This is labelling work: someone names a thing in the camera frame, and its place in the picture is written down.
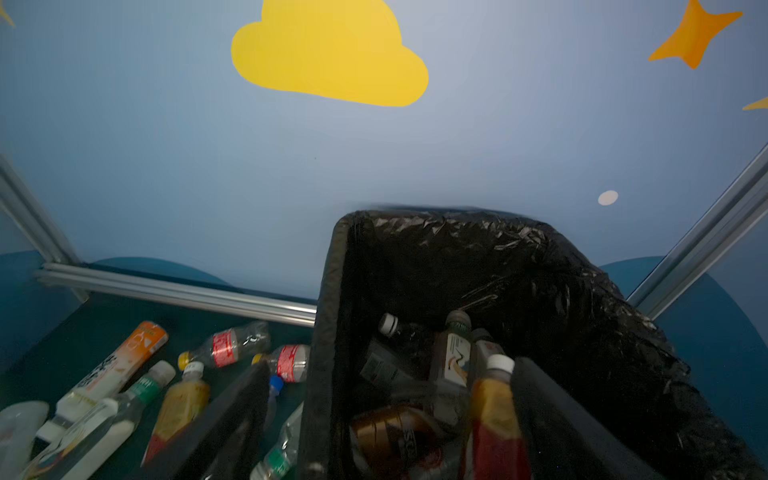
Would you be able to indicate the dark red juice bottle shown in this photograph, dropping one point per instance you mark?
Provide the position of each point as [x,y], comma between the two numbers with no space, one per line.
[182,404]

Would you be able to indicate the bird label green cap bottle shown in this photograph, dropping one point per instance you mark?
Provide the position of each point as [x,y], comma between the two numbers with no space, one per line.
[448,371]

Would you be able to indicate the blue label bottle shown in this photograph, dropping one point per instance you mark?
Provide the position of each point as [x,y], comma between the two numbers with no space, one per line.
[276,384]

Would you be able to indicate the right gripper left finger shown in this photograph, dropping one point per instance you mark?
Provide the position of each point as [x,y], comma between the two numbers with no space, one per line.
[221,443]

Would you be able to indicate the clear bottle green cap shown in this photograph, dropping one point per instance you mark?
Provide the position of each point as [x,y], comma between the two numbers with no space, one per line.
[284,454]

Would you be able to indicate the orange tea bottle white cap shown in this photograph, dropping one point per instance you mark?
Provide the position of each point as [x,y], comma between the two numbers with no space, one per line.
[494,447]

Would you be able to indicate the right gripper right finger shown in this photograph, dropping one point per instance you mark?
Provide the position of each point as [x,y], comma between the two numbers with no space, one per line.
[563,440]

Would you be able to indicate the black bin liner bag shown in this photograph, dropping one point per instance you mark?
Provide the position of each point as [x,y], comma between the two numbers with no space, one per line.
[541,299]

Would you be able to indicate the aluminium frame back bar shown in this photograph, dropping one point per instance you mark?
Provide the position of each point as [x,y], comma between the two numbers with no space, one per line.
[172,293]

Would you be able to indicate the brown milk tea bottle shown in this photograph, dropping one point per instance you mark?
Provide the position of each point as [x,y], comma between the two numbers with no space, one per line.
[386,442]

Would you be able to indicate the clear bottle yellow cap red label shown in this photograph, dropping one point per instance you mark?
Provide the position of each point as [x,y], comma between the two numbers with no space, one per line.
[229,346]

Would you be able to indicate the bee label clear bottle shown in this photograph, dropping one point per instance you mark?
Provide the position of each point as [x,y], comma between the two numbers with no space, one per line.
[89,442]

